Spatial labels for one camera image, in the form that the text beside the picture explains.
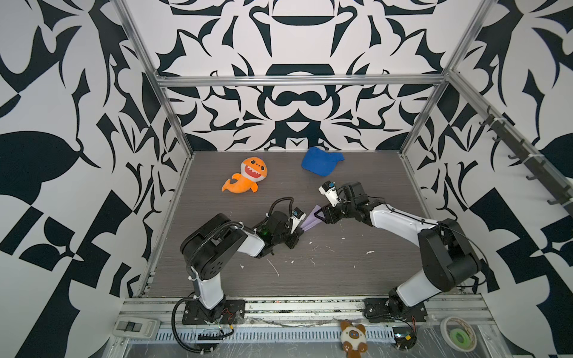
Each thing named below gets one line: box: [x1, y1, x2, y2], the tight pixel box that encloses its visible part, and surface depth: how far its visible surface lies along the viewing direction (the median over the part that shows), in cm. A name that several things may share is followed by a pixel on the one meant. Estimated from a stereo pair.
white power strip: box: [111, 315, 161, 339], surface depth 70 cm
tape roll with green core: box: [440, 316, 477, 353], surface depth 71 cm
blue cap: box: [301, 146, 345, 177], surface depth 116 cm
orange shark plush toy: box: [221, 156, 268, 194], surface depth 104 cm
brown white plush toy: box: [340, 319, 368, 358], surface depth 69 cm
